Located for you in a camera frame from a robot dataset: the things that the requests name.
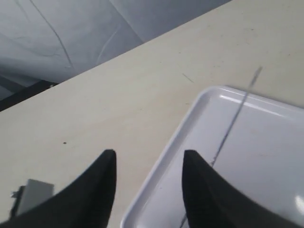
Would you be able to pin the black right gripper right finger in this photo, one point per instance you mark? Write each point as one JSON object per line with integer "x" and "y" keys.
{"x": 211, "y": 202}

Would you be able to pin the white plastic tray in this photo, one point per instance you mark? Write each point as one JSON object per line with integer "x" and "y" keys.
{"x": 263, "y": 157}

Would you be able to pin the thin metal skewer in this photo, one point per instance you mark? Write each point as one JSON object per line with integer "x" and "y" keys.
{"x": 251, "y": 84}

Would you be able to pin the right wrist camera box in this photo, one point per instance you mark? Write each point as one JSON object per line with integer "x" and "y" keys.
{"x": 28, "y": 196}

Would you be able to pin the grey-blue backdrop curtain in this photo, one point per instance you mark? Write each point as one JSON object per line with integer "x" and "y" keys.
{"x": 55, "y": 40}

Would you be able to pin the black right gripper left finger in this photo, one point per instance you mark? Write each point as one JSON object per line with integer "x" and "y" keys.
{"x": 86, "y": 203}

